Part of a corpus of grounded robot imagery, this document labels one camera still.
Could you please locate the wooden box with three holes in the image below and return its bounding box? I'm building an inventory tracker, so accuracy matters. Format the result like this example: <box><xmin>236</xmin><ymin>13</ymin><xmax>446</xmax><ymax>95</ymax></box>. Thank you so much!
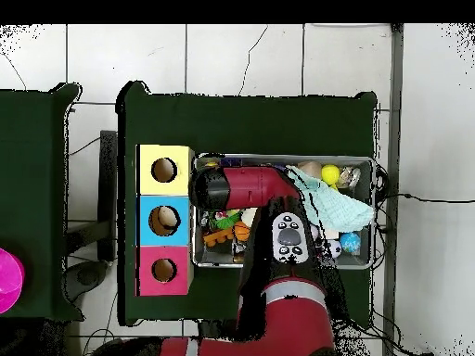
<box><xmin>135</xmin><ymin>144</ymin><xmax>196</xmax><ymax>297</ymax></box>

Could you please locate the large green spiky ball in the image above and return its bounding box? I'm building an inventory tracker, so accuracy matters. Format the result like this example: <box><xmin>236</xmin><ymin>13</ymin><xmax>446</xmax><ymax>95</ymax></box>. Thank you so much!
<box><xmin>208</xmin><ymin>214</ymin><xmax>243</xmax><ymax>231</ymax></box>

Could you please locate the dark green tablecloth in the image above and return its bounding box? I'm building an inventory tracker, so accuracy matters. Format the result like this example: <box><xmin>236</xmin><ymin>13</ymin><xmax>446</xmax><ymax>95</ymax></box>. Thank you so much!
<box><xmin>0</xmin><ymin>83</ymin><xmax>84</xmax><ymax>322</ymax></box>
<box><xmin>116</xmin><ymin>80</ymin><xmax>379</xmax><ymax>328</ymax></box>

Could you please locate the yellow ball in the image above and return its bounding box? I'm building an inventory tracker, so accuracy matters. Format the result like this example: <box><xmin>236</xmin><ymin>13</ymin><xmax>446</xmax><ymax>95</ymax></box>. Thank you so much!
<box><xmin>320</xmin><ymin>163</ymin><xmax>341</xmax><ymax>186</ymax></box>

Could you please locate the mint green cloth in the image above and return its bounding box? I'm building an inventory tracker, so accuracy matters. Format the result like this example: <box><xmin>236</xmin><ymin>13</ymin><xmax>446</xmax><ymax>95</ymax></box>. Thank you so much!
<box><xmin>285</xmin><ymin>164</ymin><xmax>375</xmax><ymax>234</ymax></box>

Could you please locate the blue globe ball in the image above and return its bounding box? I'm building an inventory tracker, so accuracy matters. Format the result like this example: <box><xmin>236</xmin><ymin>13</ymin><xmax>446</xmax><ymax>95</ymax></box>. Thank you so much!
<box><xmin>339</xmin><ymin>232</ymin><xmax>362</xmax><ymax>254</ymax></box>

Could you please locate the black upright panel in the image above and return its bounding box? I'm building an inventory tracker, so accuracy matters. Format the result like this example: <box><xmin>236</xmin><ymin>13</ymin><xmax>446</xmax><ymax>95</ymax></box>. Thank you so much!
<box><xmin>97</xmin><ymin>129</ymin><xmax>119</xmax><ymax>261</ymax></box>

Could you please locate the grey metal bar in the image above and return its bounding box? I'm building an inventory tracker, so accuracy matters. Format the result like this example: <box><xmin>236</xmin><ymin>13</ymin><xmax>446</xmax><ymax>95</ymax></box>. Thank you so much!
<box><xmin>381</xmin><ymin>23</ymin><xmax>404</xmax><ymax>356</ymax></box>

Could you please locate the magenta plastic bowl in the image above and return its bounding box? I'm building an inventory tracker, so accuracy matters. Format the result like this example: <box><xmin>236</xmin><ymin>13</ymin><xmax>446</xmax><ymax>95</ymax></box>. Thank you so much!
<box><xmin>0</xmin><ymin>247</ymin><xmax>26</xmax><ymax>314</ymax></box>

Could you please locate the metal wire mesh bin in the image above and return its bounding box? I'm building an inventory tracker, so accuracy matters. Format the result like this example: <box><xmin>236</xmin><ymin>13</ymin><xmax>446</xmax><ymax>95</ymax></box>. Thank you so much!
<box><xmin>191</xmin><ymin>153</ymin><xmax>376</xmax><ymax>270</ymax></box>

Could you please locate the black cable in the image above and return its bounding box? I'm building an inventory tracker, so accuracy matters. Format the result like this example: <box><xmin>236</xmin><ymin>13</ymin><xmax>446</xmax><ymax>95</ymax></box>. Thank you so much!
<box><xmin>384</xmin><ymin>191</ymin><xmax>475</xmax><ymax>205</ymax></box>

